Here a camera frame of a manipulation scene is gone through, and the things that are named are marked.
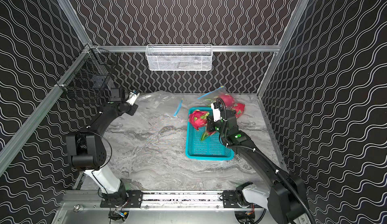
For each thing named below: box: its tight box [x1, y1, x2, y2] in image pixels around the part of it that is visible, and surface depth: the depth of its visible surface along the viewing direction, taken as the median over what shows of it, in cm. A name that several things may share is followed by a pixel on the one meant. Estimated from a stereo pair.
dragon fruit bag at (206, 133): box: [200, 130, 217, 141], surface depth 95 cm
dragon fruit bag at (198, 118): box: [189, 109, 210, 131], surface depth 87 cm
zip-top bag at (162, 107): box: [133, 90, 188, 125], surface depth 108 cm
